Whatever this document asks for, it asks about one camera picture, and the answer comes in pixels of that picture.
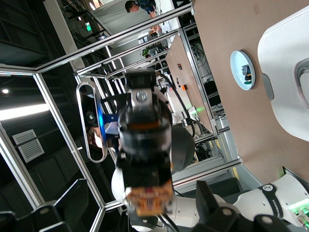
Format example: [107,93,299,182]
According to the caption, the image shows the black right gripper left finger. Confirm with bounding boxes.
[0,178,89,232]

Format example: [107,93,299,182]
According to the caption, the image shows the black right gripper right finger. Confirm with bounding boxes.
[193,180,293,232]

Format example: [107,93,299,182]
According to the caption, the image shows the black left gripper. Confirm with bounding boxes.
[112,69,157,122]

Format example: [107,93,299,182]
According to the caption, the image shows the orange push-button switch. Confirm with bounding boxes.
[116,106,175,218]

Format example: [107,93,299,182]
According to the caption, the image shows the wooden side workbench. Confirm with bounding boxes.
[166,33,219,136]

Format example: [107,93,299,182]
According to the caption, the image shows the person in dark shirt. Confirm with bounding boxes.
[125,0,157,19]

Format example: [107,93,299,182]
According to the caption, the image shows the light blue round plate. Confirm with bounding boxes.
[230,50,256,91]

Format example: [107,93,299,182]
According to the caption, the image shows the ceiling light strip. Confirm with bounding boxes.
[0,103,50,121]

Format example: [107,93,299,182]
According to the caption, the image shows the white lidded lunch box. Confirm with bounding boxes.
[257,6,309,142]

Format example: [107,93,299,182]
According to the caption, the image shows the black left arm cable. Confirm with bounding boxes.
[156,72,196,137]

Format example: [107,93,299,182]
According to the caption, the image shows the aluminium cage frame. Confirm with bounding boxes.
[0,0,243,232]

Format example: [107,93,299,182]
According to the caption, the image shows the blue camera mount bracket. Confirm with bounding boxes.
[98,113,121,141]

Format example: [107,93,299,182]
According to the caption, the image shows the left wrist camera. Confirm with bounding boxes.
[76,81,109,163]

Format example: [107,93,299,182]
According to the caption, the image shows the white wall vent grille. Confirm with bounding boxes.
[12,129,45,163]

